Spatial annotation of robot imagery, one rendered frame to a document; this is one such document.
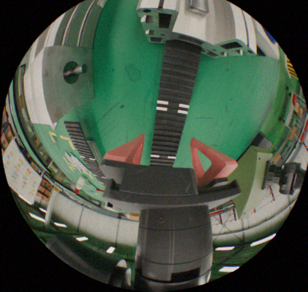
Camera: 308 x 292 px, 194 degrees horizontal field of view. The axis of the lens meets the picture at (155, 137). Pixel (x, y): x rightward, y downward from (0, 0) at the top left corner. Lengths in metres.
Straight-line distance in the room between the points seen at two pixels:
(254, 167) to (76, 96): 0.45
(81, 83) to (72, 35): 0.08
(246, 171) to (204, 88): 0.30
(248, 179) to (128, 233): 10.91
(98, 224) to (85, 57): 11.59
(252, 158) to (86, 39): 0.48
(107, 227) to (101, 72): 11.31
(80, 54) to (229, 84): 0.24
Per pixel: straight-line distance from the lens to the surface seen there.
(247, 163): 0.37
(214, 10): 0.16
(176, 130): 0.16
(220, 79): 0.18
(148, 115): 0.16
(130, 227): 10.98
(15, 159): 3.00
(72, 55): 0.15
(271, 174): 0.47
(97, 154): 0.27
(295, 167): 0.44
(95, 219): 11.70
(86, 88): 0.17
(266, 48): 0.24
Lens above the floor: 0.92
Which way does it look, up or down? 52 degrees down
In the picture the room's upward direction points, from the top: 177 degrees counter-clockwise
